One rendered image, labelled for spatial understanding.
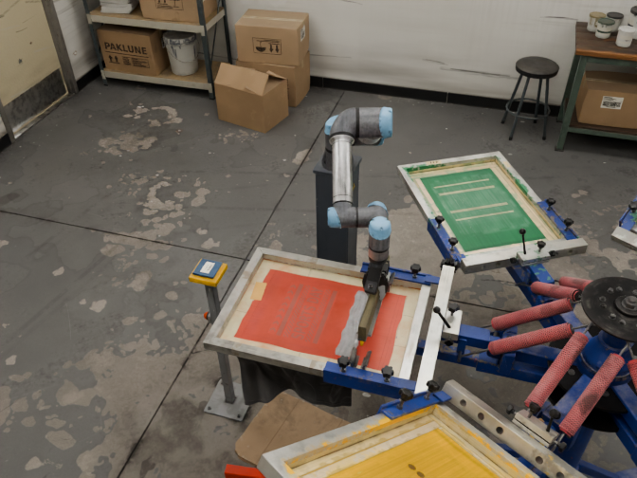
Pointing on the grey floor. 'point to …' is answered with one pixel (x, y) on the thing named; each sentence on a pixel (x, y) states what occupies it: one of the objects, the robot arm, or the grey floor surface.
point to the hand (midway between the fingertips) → (374, 298)
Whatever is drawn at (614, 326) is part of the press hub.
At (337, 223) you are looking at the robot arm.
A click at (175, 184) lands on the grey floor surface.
